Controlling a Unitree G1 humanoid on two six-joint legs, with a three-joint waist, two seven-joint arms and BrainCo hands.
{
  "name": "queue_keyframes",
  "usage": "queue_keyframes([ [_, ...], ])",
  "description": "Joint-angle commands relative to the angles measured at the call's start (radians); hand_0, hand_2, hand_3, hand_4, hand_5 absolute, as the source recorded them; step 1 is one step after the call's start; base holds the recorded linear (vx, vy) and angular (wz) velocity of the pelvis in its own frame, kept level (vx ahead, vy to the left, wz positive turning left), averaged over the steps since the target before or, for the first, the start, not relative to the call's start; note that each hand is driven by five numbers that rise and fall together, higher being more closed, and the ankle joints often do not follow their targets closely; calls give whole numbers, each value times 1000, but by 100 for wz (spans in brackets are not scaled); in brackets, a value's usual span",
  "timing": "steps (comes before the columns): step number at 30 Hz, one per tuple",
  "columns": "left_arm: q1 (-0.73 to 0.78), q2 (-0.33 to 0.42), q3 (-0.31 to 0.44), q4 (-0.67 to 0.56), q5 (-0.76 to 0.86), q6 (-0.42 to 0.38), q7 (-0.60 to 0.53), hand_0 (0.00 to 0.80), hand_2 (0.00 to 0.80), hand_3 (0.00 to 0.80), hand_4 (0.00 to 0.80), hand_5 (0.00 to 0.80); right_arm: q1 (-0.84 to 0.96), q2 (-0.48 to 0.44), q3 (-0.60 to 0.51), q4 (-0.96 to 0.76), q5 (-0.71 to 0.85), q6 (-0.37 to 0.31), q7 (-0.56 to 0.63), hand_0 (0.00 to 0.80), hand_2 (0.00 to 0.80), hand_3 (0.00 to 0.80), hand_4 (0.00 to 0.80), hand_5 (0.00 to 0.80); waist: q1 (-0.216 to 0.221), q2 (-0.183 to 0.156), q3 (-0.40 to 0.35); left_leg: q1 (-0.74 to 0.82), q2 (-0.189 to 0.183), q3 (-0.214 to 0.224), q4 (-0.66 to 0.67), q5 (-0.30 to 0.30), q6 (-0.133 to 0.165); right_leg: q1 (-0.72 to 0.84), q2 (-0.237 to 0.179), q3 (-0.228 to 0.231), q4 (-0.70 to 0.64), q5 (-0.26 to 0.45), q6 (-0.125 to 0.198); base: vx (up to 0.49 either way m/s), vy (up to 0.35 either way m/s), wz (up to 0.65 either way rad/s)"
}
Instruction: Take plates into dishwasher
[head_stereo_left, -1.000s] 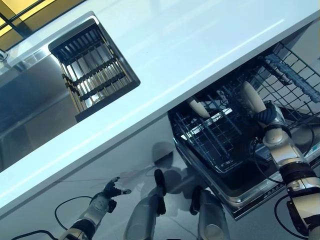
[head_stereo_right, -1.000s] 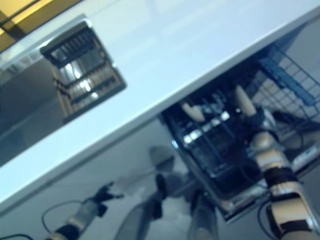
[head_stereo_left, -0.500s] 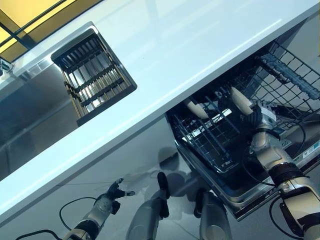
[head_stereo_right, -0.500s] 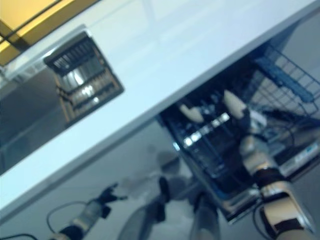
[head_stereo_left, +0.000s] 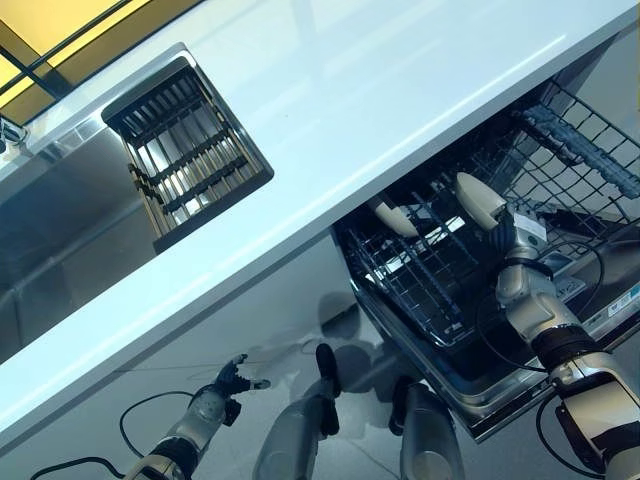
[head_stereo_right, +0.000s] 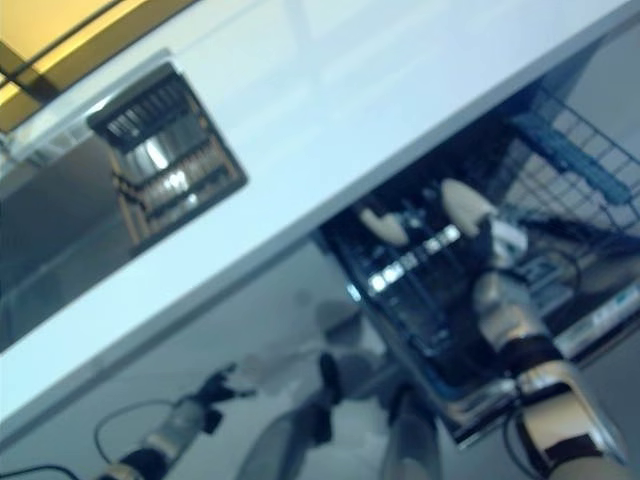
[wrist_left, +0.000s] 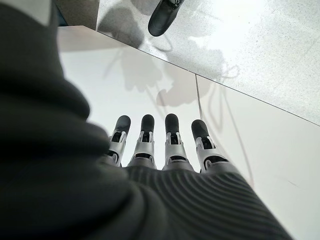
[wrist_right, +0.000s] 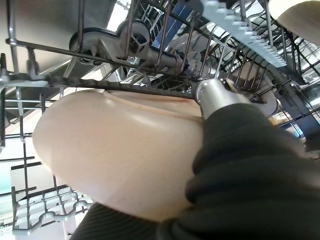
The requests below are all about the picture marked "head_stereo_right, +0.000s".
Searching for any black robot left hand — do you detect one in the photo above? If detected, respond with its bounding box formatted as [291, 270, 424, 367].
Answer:
[195, 363, 254, 407]

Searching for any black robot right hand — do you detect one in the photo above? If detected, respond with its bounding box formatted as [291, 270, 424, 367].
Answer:
[469, 214, 504, 274]

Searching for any cream round plate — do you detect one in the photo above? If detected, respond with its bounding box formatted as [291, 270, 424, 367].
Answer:
[358, 206, 407, 247]
[439, 178, 495, 237]

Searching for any white cabinet door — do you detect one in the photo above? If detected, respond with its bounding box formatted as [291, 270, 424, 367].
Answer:
[49, 239, 396, 480]

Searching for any white robot left leg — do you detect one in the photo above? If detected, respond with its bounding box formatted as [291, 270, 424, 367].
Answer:
[233, 392, 335, 480]

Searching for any white robot leg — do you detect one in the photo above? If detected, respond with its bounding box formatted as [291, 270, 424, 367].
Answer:
[384, 384, 442, 480]
[233, 392, 335, 480]

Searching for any black robot left foot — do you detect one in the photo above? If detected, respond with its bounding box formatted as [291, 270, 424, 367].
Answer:
[318, 352, 345, 404]

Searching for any white robot right leg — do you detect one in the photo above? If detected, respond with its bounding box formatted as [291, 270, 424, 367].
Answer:
[384, 384, 442, 480]

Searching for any black dish drying rack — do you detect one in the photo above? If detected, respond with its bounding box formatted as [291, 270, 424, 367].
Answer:
[87, 62, 250, 256]

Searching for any stainless steel sink basin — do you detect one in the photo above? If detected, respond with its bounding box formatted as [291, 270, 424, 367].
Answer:
[0, 47, 250, 354]

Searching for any dishwasher lower wire rack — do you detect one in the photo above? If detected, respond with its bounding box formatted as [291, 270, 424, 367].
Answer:
[318, 184, 556, 406]

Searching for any dishwasher wire rack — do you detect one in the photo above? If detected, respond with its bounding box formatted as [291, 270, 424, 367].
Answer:
[318, 184, 556, 406]
[499, 84, 640, 236]

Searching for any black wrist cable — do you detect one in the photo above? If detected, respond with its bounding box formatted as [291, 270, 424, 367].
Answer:
[0, 398, 177, 480]

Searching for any dishwasher upper wire rack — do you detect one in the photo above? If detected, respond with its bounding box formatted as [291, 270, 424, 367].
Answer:
[499, 84, 640, 236]

